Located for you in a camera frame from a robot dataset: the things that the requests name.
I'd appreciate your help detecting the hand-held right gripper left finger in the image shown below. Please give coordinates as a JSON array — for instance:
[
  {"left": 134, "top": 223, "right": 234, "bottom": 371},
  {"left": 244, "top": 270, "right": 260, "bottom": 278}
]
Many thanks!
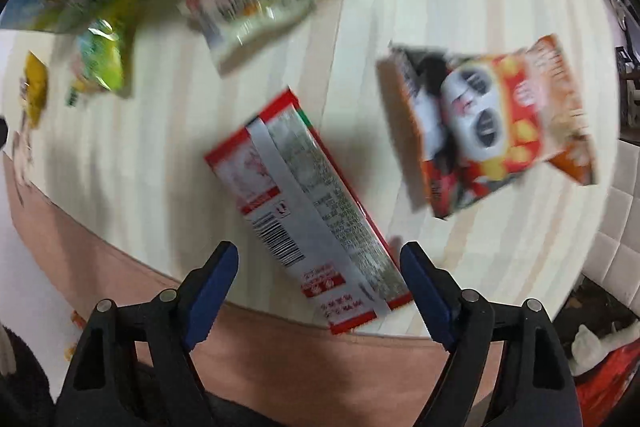
[{"left": 56, "top": 240, "right": 240, "bottom": 427}]

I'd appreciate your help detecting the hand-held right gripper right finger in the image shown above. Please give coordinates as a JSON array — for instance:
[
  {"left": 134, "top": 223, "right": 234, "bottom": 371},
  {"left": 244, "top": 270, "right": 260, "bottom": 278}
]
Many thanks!
[{"left": 399, "top": 241, "right": 584, "bottom": 427}]

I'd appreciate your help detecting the green candy packet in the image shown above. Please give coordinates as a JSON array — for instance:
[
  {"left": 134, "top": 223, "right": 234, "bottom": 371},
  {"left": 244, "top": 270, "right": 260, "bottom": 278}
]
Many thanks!
[{"left": 65, "top": 19, "right": 136, "bottom": 108}]

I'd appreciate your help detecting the red bag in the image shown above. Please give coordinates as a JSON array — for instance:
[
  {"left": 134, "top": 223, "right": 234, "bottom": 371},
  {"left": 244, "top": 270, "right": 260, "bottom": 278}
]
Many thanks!
[{"left": 575, "top": 347, "right": 640, "bottom": 423}]

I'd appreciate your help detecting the white panda snack packet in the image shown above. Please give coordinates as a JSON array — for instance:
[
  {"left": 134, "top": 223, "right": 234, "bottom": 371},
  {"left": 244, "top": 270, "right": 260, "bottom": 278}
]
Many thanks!
[{"left": 179, "top": 0, "right": 325, "bottom": 72}]

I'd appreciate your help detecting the white padded chair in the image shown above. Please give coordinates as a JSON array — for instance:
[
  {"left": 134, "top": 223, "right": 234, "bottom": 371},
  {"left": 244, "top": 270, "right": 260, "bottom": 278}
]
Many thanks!
[{"left": 580, "top": 139, "right": 640, "bottom": 303}]

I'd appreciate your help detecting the large orange panda snack packet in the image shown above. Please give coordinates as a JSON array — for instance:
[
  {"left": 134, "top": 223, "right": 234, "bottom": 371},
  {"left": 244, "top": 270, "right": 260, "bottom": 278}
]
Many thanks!
[{"left": 376, "top": 34, "right": 598, "bottom": 220}]

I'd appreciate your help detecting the white crumpled object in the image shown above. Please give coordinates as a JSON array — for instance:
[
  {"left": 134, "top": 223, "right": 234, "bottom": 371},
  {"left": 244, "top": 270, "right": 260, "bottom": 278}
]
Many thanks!
[{"left": 570, "top": 322, "right": 640, "bottom": 375}]

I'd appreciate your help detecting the red and white snack packet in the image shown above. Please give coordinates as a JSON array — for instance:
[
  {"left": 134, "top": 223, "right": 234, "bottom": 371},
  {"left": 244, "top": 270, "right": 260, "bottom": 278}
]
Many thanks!
[{"left": 204, "top": 87, "right": 416, "bottom": 335}]

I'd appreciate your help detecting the yellow chip packet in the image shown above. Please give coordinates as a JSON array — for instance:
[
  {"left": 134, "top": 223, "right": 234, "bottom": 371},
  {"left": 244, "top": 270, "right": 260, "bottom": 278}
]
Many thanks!
[{"left": 20, "top": 52, "right": 51, "bottom": 128}]

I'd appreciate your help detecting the person's dark fleece clothing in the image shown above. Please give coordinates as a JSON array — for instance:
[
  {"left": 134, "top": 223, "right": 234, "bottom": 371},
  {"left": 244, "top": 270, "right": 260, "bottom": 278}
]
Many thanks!
[{"left": 0, "top": 324, "right": 441, "bottom": 427}]

